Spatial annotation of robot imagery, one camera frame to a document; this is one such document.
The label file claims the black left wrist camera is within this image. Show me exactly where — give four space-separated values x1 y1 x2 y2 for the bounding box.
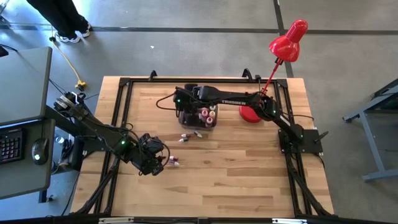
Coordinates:
139 133 165 153

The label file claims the black keyboard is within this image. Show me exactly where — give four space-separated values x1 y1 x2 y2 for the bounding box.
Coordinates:
0 128 25 165

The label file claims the yellow extension cable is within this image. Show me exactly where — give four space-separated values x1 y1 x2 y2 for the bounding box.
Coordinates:
49 36 88 91

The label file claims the black aluminium table frame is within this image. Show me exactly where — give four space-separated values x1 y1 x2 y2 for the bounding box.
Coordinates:
70 68 336 218

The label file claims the grey metal side table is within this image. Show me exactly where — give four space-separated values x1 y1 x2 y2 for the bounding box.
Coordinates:
343 77 398 183

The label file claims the grey office desk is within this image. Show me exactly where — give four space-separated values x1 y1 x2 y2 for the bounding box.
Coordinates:
0 46 56 200

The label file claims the red desk lamp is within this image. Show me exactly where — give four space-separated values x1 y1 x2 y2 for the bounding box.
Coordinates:
238 19 308 124

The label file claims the black computer mouse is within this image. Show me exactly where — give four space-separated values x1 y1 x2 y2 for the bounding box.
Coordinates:
31 138 50 166

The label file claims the grey translucent plastic bin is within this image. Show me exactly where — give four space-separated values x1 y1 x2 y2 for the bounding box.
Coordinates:
178 104 219 131

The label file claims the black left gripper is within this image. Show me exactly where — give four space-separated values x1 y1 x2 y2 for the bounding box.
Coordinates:
133 151 166 177

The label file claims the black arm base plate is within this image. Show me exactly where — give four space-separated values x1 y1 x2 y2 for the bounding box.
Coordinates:
73 133 125 153
278 129 324 154

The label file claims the person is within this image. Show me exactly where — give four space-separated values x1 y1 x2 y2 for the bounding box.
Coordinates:
26 0 93 44

